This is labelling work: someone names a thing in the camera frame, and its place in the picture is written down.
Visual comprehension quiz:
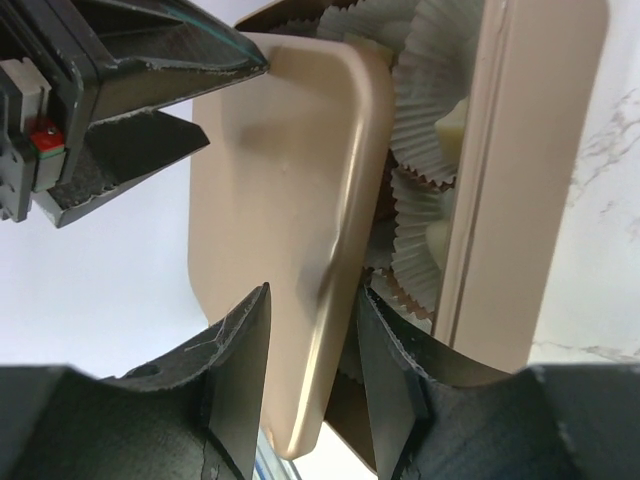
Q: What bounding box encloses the gold box lid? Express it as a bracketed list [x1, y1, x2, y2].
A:
[188, 33, 394, 460]

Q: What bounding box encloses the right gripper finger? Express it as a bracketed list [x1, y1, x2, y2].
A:
[1, 284, 271, 479]
[356, 287, 639, 479]

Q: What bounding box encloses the cream square chocolate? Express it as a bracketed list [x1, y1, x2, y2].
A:
[343, 33, 394, 66]
[434, 97, 469, 171]

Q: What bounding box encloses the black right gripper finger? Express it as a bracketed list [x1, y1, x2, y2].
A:
[35, 111, 209, 228]
[72, 1, 269, 120]

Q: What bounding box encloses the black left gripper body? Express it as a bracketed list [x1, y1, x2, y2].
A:
[1, 1, 100, 222]

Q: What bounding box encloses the cream oval chocolate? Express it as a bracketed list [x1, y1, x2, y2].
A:
[425, 218, 450, 270]

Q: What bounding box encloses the gold chocolate box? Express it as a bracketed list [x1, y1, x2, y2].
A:
[234, 0, 611, 474]

